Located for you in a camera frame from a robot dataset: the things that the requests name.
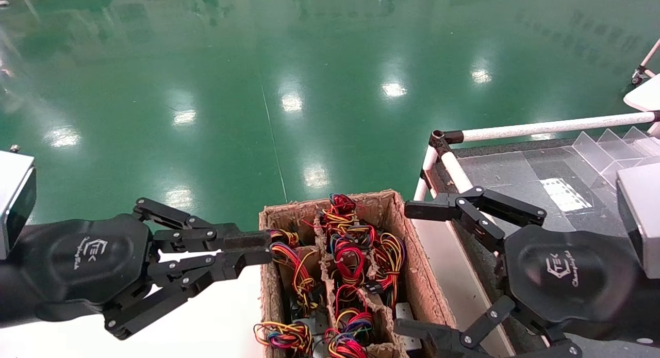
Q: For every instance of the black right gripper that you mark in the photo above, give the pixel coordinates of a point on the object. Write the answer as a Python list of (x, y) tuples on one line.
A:
[(572, 275)]

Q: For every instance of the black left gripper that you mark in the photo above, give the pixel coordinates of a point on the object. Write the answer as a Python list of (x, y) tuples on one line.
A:
[(87, 265)]

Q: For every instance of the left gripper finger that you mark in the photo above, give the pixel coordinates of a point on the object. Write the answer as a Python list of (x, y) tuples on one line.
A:
[(247, 240)]

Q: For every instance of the black rack shelf board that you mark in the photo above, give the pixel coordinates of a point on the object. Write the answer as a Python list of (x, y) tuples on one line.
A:
[(466, 255)]

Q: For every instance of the worn brown cardboard box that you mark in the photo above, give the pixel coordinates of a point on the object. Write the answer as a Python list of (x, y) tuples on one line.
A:
[(420, 280)]

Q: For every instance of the clear acrylic divider tray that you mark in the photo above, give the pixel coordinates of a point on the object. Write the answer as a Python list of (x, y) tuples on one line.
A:
[(593, 151)]

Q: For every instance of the white side table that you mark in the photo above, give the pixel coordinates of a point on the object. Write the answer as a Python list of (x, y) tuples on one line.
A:
[(644, 95)]

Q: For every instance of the white pipe rack frame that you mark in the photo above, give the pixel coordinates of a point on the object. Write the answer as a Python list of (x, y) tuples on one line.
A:
[(541, 127)]

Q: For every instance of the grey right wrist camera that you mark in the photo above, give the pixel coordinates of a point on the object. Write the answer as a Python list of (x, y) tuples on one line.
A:
[(644, 213)]

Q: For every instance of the white pipe trolley frame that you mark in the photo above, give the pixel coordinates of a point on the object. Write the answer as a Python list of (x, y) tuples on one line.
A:
[(642, 71)]

